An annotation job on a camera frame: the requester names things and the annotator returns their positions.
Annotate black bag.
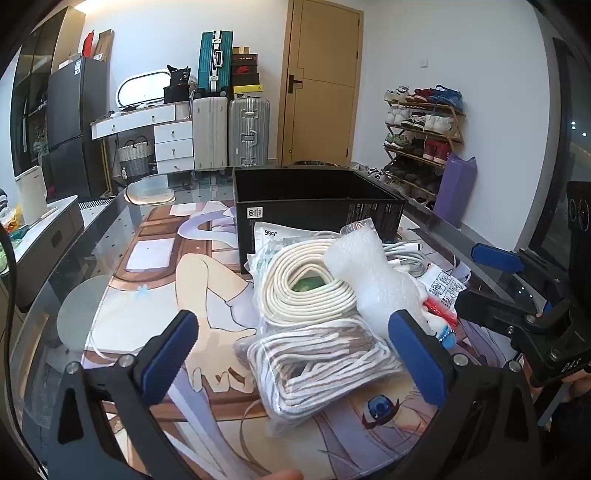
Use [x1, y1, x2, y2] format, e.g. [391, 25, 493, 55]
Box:
[164, 64, 192, 104]

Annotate pile of snack packets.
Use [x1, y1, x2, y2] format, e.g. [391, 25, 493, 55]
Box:
[0, 203, 28, 245]

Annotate dark glass cabinet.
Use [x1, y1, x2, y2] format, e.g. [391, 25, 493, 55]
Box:
[9, 7, 86, 176]

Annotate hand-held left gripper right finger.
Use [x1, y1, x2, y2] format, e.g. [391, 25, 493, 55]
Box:
[388, 310, 546, 480]

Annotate wooden door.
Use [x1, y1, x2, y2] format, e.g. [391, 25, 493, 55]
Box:
[277, 0, 363, 167]

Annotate teal suitcase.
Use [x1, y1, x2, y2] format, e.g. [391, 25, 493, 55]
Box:
[198, 30, 234, 97]

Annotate white kettle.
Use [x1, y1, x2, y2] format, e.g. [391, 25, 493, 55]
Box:
[15, 166, 49, 224]

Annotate silver suitcase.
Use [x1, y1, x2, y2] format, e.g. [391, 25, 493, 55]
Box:
[228, 97, 271, 168]

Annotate printed desk mat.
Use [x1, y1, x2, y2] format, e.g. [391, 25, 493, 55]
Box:
[81, 198, 509, 480]

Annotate group of sneakers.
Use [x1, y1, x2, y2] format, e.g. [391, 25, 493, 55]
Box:
[351, 84, 465, 208]

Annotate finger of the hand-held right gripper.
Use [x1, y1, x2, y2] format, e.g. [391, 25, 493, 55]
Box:
[471, 243, 571, 296]
[455, 285, 549, 336]

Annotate white charging cable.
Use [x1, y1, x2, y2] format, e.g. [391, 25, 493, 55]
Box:
[344, 222, 432, 278]

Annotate black fridge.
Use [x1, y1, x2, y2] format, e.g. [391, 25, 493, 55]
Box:
[46, 58, 109, 199]

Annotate labelled clear plastic bag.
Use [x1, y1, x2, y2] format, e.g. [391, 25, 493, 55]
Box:
[413, 263, 468, 344]

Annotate oval mirror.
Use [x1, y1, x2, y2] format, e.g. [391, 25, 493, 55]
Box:
[115, 69, 171, 112]

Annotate wooden shoe rack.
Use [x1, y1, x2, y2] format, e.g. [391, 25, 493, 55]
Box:
[382, 99, 466, 208]

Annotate white medicine packet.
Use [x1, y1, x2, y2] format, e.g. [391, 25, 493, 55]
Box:
[252, 222, 345, 261]

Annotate bagged white cord bundle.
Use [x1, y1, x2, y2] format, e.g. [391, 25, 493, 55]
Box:
[235, 318, 408, 437]

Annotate cream rope coil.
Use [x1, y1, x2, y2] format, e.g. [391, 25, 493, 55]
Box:
[247, 237, 361, 328]

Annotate person's right hand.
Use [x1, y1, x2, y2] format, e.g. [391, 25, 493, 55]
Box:
[530, 367, 591, 404]

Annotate open cardboard box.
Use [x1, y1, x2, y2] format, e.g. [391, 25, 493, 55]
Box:
[95, 28, 114, 61]

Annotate white dressing table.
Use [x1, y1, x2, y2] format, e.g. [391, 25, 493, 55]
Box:
[90, 102, 195, 174]

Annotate purple bag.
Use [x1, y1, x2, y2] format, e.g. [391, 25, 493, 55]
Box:
[434, 153, 477, 229]

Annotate white suitcase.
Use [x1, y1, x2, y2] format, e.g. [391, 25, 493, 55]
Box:
[191, 95, 229, 171]

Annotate woven basket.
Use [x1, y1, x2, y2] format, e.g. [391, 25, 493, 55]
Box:
[116, 138, 155, 178]

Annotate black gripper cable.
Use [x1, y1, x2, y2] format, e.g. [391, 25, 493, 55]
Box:
[0, 226, 47, 480]

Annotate black cardboard box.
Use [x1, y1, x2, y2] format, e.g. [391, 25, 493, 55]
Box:
[232, 166, 407, 276]

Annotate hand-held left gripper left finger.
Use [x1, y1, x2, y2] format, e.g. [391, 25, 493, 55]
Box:
[46, 310, 204, 480]

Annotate green white packet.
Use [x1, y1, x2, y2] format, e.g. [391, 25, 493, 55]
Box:
[294, 275, 327, 293]

